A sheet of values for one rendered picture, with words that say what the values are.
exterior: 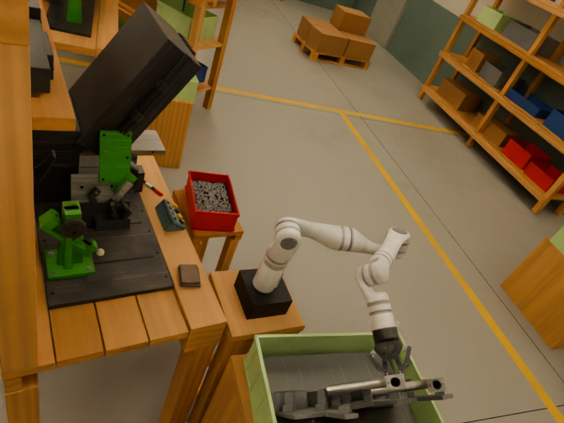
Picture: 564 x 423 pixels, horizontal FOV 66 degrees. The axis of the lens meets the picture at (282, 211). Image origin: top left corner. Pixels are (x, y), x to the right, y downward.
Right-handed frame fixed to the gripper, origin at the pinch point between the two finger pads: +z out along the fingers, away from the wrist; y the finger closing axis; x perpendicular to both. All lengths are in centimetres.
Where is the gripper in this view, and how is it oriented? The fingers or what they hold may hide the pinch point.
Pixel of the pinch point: (395, 378)
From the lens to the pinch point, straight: 139.6
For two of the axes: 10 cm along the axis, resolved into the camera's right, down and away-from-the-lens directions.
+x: 3.3, 3.0, 9.0
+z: 1.4, 9.2, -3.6
